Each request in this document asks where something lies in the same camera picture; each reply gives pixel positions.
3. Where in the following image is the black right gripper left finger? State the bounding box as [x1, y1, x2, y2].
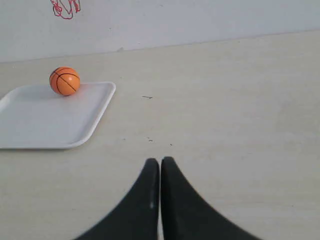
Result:
[77, 158, 160, 240]

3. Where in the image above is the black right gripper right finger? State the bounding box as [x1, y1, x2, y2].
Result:
[160, 156, 258, 240]

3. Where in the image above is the white plastic tray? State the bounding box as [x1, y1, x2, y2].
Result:
[0, 81, 116, 149]

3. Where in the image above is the red mini basketball hoop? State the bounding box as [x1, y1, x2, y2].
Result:
[50, 0, 81, 20]

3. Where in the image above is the small orange basketball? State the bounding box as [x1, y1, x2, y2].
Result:
[49, 66, 80, 96]

